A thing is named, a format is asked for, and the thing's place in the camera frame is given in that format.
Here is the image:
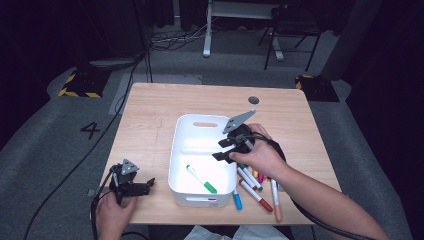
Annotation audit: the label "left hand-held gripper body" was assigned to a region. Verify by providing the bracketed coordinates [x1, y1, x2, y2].
[109, 158, 141, 205]

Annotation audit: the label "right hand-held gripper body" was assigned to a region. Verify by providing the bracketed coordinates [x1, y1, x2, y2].
[221, 108, 258, 155]

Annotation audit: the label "dark green cap marker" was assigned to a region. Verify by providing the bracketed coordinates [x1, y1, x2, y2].
[238, 162, 264, 192]

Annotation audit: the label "light green cap marker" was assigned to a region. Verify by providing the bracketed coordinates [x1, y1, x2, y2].
[185, 164, 219, 195]

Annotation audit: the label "white plastic bin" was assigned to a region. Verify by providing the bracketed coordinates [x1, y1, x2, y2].
[167, 113, 239, 209]

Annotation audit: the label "light blue cap marker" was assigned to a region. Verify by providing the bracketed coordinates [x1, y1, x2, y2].
[232, 187, 244, 212]

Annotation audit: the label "brick red cap marker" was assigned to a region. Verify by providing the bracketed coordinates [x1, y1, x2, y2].
[238, 178, 274, 214]

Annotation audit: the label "person's right hand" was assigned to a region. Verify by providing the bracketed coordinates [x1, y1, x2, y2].
[228, 123, 290, 182]

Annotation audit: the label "person's left hand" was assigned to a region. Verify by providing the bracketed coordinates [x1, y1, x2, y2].
[95, 192, 139, 237]

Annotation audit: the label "pink cap marker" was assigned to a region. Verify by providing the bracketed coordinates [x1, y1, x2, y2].
[269, 178, 283, 223]

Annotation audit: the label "person's light grey trousers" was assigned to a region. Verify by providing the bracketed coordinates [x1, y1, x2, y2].
[184, 224, 288, 240]

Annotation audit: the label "small black yellow striped base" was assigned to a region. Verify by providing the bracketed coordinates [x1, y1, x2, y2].
[294, 74, 340, 103]

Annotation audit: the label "large black yellow striped base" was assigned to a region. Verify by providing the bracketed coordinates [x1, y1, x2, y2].
[58, 68, 113, 99]

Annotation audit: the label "black metal chair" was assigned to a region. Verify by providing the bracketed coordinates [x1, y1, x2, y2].
[258, 4, 323, 73]

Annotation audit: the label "black stand pole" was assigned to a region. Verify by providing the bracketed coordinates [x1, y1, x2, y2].
[133, 0, 154, 84]

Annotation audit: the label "left hand-held gripper black cable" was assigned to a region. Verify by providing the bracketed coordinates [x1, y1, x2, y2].
[90, 163, 150, 240]

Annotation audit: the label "long black floor cable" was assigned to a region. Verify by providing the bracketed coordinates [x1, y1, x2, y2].
[23, 53, 148, 240]

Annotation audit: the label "white desk frame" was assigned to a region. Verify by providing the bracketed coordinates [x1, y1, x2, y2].
[202, 0, 286, 62]

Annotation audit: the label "bundle of floor cables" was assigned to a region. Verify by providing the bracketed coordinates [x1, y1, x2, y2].
[148, 19, 214, 52]

